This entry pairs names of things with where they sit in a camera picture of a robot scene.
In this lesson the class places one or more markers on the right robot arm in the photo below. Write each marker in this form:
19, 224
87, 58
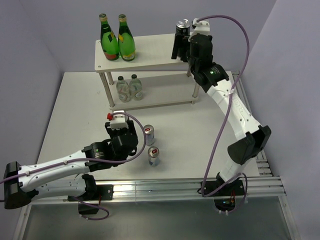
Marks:
251, 136

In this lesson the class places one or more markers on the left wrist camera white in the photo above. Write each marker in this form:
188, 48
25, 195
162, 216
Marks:
117, 120

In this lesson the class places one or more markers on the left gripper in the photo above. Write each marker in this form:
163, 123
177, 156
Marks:
111, 131

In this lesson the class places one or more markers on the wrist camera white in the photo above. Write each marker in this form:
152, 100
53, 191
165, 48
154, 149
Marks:
117, 120
200, 27

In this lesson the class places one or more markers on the black can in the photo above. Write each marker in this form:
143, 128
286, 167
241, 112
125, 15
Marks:
183, 27

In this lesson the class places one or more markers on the aluminium rail front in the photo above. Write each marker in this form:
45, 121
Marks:
182, 189

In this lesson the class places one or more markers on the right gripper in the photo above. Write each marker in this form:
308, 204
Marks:
181, 41

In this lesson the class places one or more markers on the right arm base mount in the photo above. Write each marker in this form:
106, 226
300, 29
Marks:
229, 197

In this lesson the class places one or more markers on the clear bottle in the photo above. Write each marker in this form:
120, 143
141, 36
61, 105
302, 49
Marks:
123, 89
135, 87

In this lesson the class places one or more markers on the silver can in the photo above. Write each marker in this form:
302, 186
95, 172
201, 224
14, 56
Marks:
150, 134
153, 156

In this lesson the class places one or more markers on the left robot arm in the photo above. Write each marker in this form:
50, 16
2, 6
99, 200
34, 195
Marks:
70, 175

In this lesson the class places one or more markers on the green bottle yellow label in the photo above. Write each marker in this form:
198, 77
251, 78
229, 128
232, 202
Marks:
126, 43

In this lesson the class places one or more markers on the green bottle red label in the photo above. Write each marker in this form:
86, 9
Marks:
108, 39

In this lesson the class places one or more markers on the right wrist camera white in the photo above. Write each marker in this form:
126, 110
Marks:
200, 27

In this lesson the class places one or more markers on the white two-tier shelf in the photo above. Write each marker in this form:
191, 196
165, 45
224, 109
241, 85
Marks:
165, 81

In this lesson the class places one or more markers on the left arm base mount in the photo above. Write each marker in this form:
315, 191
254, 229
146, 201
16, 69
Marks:
89, 207

